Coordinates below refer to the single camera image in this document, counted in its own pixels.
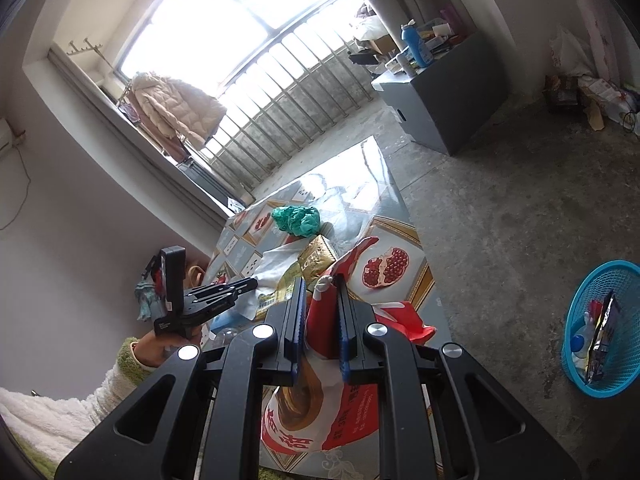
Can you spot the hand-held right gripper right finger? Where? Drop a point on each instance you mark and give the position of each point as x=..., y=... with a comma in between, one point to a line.
x=347, y=330

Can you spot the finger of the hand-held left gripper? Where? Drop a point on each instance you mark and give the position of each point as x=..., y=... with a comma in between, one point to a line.
x=235, y=291

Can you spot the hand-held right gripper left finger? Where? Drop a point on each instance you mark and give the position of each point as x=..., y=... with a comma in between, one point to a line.
x=292, y=320

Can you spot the red snack bag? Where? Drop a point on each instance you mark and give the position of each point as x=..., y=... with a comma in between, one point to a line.
x=322, y=325

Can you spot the blue medicine box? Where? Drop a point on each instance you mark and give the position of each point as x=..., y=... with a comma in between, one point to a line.
x=232, y=320

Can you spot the clear bottle with blue cap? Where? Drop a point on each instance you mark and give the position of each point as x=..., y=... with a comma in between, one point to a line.
x=580, y=342

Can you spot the dark foil snack bag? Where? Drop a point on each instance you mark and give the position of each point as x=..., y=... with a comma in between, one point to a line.
x=602, y=340

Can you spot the blue mesh basket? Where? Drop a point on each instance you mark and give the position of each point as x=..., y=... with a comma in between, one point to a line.
x=625, y=280

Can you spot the person's left forearm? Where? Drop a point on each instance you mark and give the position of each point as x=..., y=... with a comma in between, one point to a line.
x=60, y=415

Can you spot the person's left hand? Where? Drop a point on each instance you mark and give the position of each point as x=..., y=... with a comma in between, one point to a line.
x=150, y=352

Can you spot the yellow green packet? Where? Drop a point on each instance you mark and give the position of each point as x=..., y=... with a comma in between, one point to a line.
x=272, y=295

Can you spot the gold and white carton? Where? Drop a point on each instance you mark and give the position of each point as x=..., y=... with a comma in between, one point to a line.
x=316, y=257

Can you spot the green plastic bag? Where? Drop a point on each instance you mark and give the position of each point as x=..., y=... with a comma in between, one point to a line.
x=296, y=220

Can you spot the fruit print tablecloth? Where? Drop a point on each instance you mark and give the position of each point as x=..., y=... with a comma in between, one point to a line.
x=390, y=200

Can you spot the beige puffer jacket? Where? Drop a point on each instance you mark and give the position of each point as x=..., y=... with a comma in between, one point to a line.
x=175, y=110

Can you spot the metal balcony railing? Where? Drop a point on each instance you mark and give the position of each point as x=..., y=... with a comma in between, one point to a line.
x=290, y=110

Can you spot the grey cabinet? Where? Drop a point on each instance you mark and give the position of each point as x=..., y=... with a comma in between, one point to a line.
x=440, y=105

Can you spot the black device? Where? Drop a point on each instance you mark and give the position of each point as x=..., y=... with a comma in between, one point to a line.
x=361, y=59

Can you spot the small white bottle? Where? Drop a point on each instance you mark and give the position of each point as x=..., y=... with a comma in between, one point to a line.
x=405, y=65

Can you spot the cardboard box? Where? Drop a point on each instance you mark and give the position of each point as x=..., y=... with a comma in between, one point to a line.
x=382, y=45

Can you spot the blue detergent bottle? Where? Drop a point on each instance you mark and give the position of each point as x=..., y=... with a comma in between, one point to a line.
x=417, y=45

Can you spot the pink container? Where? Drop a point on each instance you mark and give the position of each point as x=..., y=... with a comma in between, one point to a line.
x=450, y=17

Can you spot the pile of cardboard and paper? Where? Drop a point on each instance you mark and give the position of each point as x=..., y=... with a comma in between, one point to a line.
x=595, y=95

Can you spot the white plastic bag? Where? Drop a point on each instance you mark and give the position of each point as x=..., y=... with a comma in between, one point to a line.
x=570, y=52

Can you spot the pink rolled mat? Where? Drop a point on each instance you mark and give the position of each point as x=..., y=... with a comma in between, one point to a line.
x=610, y=15

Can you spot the wall coat hooks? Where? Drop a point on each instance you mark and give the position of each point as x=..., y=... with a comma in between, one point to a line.
x=85, y=49

